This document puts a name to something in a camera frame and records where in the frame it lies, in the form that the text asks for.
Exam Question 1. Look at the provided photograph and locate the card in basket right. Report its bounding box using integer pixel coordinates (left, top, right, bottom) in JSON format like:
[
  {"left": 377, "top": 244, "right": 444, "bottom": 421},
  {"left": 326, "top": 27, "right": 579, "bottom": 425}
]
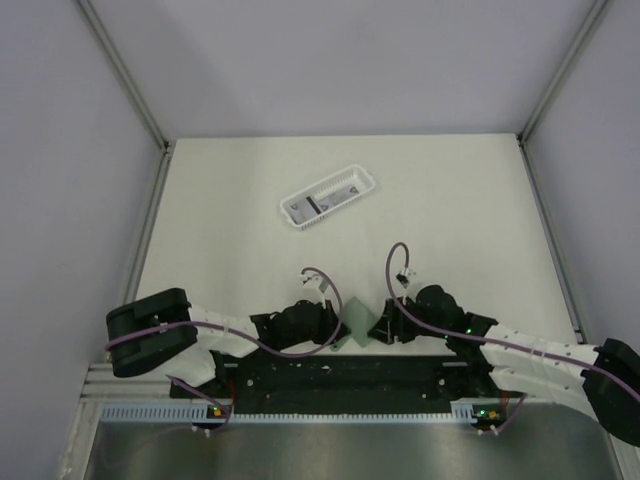
[{"left": 317, "top": 185, "right": 360, "bottom": 212}]

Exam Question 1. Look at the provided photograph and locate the right aluminium frame post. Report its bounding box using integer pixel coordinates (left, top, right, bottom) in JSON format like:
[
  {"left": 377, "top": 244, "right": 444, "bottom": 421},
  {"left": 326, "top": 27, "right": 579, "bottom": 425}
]
[{"left": 517, "top": 0, "right": 614, "bottom": 147}]

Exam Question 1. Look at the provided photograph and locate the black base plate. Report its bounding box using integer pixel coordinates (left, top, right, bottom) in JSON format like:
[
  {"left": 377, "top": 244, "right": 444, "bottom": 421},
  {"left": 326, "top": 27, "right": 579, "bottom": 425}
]
[{"left": 198, "top": 351, "right": 502, "bottom": 415}]

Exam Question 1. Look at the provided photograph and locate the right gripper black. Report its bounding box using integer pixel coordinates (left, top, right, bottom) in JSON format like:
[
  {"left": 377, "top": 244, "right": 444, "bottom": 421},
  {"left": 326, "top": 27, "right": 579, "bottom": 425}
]
[{"left": 368, "top": 294, "right": 450, "bottom": 344}]

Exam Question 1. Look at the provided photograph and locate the white cable duct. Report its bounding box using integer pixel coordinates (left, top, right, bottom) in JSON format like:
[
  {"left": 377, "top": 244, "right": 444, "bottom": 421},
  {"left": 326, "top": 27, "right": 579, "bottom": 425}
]
[{"left": 100, "top": 400, "right": 479, "bottom": 425}]

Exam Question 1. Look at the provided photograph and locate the purple cable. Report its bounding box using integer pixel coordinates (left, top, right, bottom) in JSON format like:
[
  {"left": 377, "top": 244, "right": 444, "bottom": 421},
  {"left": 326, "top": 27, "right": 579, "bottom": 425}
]
[
  {"left": 103, "top": 266, "right": 344, "bottom": 434},
  {"left": 386, "top": 242, "right": 640, "bottom": 431}
]

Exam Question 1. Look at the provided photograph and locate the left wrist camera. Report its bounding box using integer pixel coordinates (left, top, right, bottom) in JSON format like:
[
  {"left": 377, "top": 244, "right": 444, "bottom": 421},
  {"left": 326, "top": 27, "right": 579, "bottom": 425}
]
[{"left": 299, "top": 271, "right": 329, "bottom": 306}]

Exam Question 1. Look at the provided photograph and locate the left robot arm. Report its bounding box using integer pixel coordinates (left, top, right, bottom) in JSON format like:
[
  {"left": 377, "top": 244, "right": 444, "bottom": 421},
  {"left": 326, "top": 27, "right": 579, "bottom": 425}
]
[{"left": 105, "top": 288, "right": 350, "bottom": 397}]

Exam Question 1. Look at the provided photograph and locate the card in basket left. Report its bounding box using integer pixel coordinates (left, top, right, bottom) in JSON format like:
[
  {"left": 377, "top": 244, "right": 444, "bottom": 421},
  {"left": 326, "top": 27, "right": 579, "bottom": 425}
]
[{"left": 286, "top": 197, "right": 319, "bottom": 225}]

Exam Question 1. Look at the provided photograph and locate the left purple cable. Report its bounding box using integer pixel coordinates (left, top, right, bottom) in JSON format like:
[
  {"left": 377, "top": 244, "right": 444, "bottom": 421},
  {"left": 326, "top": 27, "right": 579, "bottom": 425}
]
[{"left": 103, "top": 266, "right": 344, "bottom": 434}]

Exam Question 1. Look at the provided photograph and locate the green card holder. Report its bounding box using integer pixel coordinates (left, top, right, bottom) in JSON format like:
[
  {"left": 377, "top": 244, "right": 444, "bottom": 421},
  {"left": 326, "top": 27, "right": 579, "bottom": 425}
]
[{"left": 330, "top": 297, "right": 377, "bottom": 352}]

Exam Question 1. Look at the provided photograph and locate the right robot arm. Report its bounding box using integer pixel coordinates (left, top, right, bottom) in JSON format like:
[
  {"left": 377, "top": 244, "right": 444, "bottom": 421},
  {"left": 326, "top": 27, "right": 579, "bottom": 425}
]
[{"left": 368, "top": 285, "right": 639, "bottom": 446}]

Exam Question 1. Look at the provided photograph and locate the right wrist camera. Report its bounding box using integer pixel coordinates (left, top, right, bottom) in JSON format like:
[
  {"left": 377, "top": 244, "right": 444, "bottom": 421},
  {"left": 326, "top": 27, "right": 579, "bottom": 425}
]
[{"left": 395, "top": 267, "right": 416, "bottom": 291}]

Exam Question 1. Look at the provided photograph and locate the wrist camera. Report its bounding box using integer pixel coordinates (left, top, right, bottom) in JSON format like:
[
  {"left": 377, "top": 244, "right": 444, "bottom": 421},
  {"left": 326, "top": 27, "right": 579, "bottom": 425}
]
[
  {"left": 395, "top": 267, "right": 416, "bottom": 291},
  {"left": 299, "top": 271, "right": 329, "bottom": 306}
]

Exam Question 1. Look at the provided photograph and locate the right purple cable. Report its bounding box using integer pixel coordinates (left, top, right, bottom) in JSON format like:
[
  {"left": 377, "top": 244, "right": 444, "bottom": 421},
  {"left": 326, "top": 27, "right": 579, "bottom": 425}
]
[{"left": 386, "top": 242, "right": 640, "bottom": 431}]

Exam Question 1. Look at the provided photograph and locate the left aluminium frame post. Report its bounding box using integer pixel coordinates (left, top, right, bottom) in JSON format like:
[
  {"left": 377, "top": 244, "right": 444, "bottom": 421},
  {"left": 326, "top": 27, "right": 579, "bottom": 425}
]
[{"left": 73, "top": 0, "right": 170, "bottom": 152}]

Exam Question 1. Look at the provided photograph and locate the white plastic basket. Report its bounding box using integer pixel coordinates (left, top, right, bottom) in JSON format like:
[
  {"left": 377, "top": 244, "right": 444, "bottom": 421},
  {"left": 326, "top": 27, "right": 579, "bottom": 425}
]
[{"left": 279, "top": 164, "right": 377, "bottom": 231}]

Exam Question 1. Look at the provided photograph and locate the aluminium frame post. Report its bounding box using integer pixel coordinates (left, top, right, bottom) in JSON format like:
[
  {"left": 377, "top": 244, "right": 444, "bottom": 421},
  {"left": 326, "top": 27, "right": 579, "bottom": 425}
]
[
  {"left": 517, "top": 0, "right": 614, "bottom": 147},
  {"left": 73, "top": 0, "right": 170, "bottom": 152}
]

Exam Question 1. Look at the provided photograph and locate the card in basket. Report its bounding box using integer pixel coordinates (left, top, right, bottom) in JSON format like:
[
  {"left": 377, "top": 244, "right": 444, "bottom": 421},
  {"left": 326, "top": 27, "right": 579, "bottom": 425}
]
[
  {"left": 317, "top": 185, "right": 360, "bottom": 212},
  {"left": 286, "top": 197, "right": 319, "bottom": 225}
]

